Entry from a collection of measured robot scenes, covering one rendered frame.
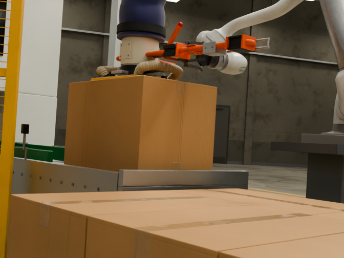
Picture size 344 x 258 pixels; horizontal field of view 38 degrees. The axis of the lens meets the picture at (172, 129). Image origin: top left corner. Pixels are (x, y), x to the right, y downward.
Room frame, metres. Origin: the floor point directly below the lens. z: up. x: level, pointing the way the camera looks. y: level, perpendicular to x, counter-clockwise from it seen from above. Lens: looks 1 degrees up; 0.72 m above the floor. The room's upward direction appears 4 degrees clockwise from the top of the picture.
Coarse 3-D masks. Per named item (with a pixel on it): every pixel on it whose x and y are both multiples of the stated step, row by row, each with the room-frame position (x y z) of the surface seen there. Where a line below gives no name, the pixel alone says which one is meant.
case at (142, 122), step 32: (96, 96) 2.20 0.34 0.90; (128, 96) 2.01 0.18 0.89; (160, 96) 2.00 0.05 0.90; (192, 96) 2.10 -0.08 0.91; (96, 128) 2.19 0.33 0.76; (128, 128) 2.00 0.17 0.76; (160, 128) 2.00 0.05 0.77; (192, 128) 2.11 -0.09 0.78; (64, 160) 2.39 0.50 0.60; (96, 160) 2.17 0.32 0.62; (128, 160) 1.99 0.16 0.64; (160, 160) 2.01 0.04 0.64; (192, 160) 2.12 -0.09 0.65
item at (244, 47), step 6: (234, 36) 1.84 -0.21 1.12; (240, 36) 1.82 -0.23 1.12; (246, 36) 1.82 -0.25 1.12; (228, 42) 1.87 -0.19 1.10; (234, 42) 1.85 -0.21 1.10; (240, 42) 1.83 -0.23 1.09; (228, 48) 1.86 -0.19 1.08; (234, 48) 1.84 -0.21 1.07; (240, 48) 1.82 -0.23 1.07; (246, 48) 1.82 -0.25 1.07; (252, 48) 1.84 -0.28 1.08
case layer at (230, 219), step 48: (96, 192) 1.62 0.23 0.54; (144, 192) 1.71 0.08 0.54; (192, 192) 1.81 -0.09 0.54; (240, 192) 1.92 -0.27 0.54; (48, 240) 1.27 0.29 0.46; (96, 240) 1.12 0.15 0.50; (144, 240) 1.00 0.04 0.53; (192, 240) 0.93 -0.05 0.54; (240, 240) 0.96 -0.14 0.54; (288, 240) 1.00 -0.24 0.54; (336, 240) 1.02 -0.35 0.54
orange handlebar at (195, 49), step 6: (222, 42) 1.89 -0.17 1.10; (246, 42) 1.81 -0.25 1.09; (252, 42) 1.82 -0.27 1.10; (180, 48) 2.06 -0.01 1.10; (186, 48) 2.04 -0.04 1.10; (192, 48) 2.01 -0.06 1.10; (198, 48) 1.99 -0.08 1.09; (150, 54) 2.20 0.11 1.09; (156, 54) 2.18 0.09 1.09; (162, 54) 2.15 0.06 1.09; (192, 54) 2.05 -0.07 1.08; (198, 54) 2.06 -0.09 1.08; (120, 60) 2.41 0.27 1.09
